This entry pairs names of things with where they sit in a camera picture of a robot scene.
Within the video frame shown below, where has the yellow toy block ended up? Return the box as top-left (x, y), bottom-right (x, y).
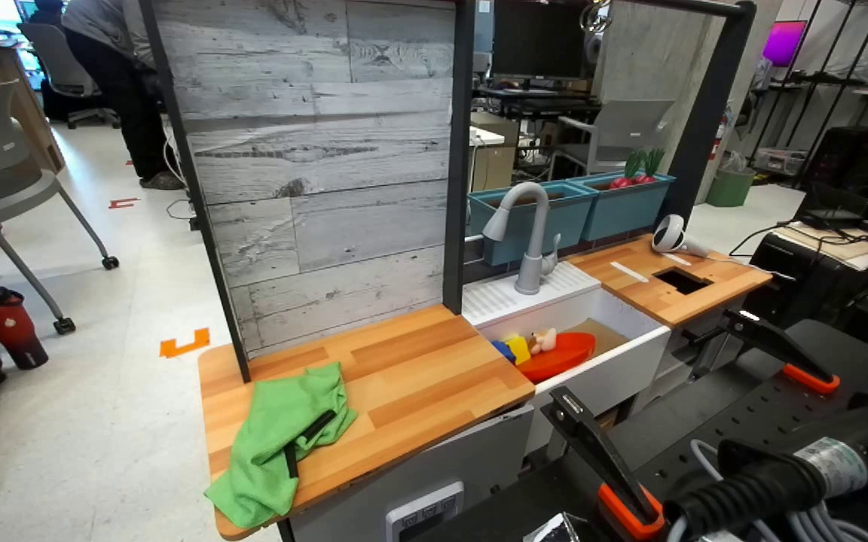
top-left (505, 333), bottom-right (530, 363)

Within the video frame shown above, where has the teal storage bin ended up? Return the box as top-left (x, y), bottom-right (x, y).
top-left (576, 175), bottom-right (674, 243)
top-left (467, 181), bottom-right (594, 267)

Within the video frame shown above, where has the grey cabinet drawer front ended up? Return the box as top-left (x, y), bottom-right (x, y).
top-left (284, 405), bottom-right (533, 542)

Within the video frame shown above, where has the black orange clamp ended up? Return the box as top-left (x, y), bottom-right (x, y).
top-left (544, 387), bottom-right (665, 542)
top-left (726, 311), bottom-right (841, 395)

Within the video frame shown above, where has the grey kitchen faucet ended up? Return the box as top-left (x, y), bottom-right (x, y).
top-left (481, 181), bottom-right (558, 295)

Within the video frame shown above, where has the person in grey shirt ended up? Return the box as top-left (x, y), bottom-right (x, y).
top-left (60, 0), bottom-right (180, 190)

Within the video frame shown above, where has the blue toy block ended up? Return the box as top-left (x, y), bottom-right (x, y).
top-left (492, 340), bottom-right (514, 361)

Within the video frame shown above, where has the black marker pen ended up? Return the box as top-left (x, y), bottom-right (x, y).
top-left (284, 410), bottom-right (338, 477)

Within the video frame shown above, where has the white sink basin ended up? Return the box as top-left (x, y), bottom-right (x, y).
top-left (460, 262), bottom-right (668, 452)

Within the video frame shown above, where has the green cloth towel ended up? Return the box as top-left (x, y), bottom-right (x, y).
top-left (206, 361), bottom-right (354, 529)

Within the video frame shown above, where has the red plastic plate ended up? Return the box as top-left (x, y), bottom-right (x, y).
top-left (520, 331), bottom-right (597, 383)

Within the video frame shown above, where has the red black water bottle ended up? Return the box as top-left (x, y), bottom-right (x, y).
top-left (0, 285), bottom-right (49, 371)

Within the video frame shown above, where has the pink toy piece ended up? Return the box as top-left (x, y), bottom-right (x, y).
top-left (530, 328), bottom-right (558, 352)

